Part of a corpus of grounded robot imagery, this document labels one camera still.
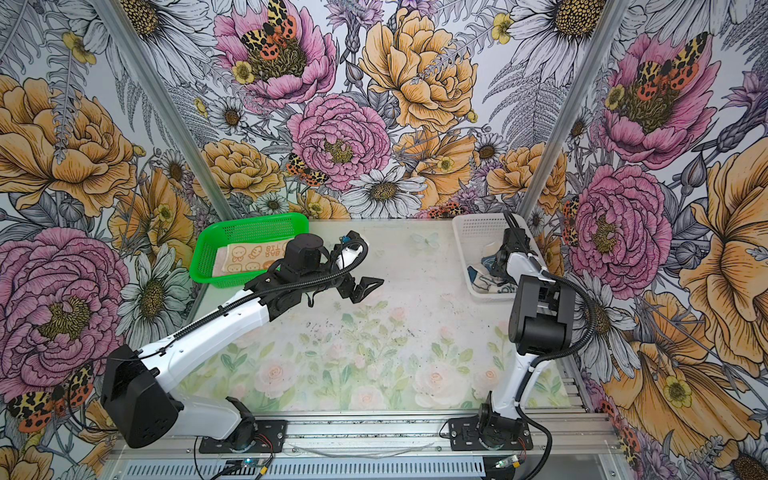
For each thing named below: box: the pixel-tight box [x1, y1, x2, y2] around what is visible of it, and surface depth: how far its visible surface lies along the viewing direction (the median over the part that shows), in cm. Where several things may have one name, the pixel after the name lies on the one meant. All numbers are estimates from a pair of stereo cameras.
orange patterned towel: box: [213, 240, 289, 277], surface depth 110 cm
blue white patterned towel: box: [467, 255, 518, 293], surface depth 101 cm
